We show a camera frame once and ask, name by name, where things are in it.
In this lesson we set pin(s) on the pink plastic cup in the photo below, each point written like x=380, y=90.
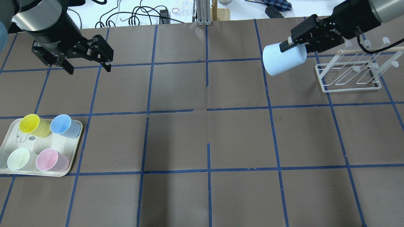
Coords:
x=52, y=160

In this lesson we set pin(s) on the dark plaid cloth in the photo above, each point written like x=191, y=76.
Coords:
x=280, y=5

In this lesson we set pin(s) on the light blue plastic cup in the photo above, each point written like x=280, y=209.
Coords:
x=276, y=62

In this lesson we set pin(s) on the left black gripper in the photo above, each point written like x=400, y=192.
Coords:
x=57, y=34

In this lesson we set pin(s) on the wooden stand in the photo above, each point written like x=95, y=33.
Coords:
x=219, y=14

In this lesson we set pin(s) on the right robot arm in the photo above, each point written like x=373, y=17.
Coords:
x=387, y=10

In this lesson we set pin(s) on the cream plastic tray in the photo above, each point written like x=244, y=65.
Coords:
x=14, y=139

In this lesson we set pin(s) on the yellow plastic cup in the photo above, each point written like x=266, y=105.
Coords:
x=34, y=125

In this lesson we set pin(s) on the pale green plastic cup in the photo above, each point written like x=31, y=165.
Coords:
x=22, y=159

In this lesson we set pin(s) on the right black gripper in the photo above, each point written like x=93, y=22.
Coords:
x=351, y=15

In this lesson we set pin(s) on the aluminium frame post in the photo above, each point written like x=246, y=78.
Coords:
x=203, y=12

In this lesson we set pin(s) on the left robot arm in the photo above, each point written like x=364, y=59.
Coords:
x=8, y=9

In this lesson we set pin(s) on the white wire cup rack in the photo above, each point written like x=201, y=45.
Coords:
x=351, y=69

